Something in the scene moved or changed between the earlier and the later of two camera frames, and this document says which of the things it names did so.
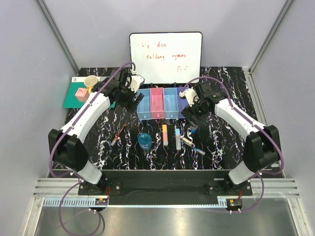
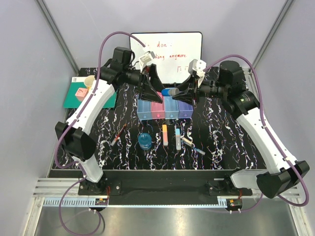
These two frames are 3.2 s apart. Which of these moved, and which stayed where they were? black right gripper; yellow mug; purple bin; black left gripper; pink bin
Moved: black right gripper; black left gripper
Stayed: purple bin; pink bin; yellow mug
